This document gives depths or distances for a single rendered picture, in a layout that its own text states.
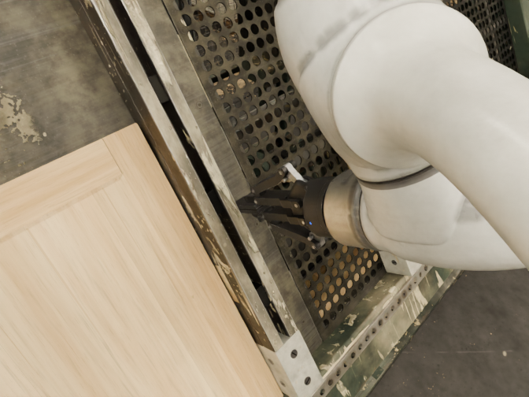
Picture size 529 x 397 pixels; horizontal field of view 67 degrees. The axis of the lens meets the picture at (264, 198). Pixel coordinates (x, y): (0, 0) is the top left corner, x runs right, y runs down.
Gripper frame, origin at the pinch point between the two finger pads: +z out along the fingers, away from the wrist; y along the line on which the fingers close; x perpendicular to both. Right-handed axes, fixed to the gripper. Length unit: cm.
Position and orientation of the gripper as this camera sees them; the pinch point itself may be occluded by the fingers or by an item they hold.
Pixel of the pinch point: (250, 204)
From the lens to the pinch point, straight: 63.3
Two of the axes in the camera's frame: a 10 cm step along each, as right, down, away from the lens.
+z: -5.8, 0.0, 8.1
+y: -4.0, -8.7, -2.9
